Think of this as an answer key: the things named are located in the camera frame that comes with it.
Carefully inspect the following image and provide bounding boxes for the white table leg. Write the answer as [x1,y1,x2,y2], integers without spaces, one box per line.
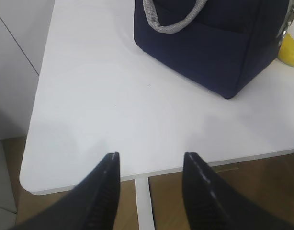
[135,177,155,230]

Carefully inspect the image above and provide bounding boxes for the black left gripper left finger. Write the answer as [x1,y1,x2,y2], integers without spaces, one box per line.
[14,152,120,230]

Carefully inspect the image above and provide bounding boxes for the navy blue lunch bag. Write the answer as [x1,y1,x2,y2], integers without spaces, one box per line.
[134,0,294,99]

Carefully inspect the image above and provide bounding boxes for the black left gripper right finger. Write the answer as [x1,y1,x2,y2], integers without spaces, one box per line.
[182,152,294,230]

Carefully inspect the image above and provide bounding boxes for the yellow banana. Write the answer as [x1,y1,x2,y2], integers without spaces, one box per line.
[278,33,294,67]

